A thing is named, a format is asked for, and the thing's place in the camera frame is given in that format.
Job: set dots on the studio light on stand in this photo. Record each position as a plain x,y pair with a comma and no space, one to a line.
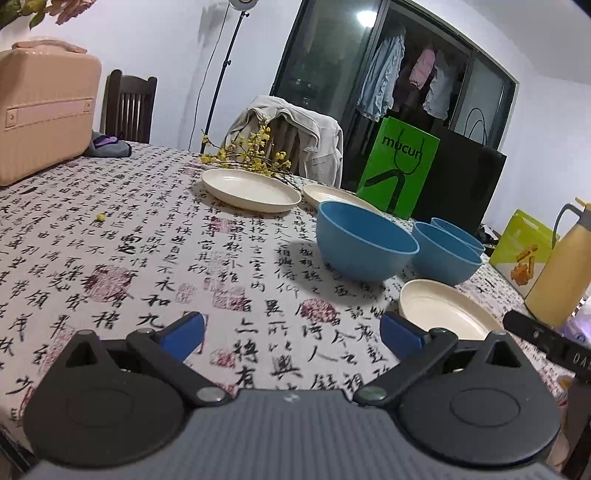
241,4

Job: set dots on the hanging light blue shirt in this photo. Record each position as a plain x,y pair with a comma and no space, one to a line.
381,78

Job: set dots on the black framed glass door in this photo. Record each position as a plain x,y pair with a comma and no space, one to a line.
323,55

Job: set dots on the purple grey cloth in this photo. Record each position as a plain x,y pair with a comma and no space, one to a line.
111,146

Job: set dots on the hanging white garment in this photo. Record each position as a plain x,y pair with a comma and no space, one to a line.
441,87

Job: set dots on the dark wooden chair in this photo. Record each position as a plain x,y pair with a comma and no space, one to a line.
129,106

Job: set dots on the peach hard case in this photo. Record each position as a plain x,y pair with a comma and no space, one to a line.
46,115

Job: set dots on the dried pink rose bouquet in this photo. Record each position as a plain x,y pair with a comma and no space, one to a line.
69,5

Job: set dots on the lilac plastic bag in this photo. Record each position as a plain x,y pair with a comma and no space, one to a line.
579,323

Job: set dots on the yellow flower branch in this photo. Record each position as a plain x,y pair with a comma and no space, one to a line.
261,136

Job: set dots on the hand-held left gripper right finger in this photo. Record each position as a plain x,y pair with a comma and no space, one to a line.
401,334

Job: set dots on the yellow-green gift box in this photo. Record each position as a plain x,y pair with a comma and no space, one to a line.
512,240

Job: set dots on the beige jacket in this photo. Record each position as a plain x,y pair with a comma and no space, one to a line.
318,157

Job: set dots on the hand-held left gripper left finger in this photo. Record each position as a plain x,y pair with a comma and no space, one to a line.
184,334

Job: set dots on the hanging pink garment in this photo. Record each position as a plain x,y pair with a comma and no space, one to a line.
422,67

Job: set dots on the cream plate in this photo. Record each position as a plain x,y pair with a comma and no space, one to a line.
249,189
328,194
438,309

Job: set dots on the black paper bag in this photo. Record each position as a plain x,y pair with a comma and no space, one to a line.
461,184

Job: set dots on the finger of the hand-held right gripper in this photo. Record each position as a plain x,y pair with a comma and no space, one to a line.
526,327

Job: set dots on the yellow thermos jug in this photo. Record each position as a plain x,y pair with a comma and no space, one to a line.
558,286

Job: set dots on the wooden chair under jacket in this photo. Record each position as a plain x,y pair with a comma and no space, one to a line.
286,138

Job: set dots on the blue bowl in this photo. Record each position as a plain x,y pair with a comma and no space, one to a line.
461,233
360,249
443,263

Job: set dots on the green paper bag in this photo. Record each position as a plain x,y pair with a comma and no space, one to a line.
420,184

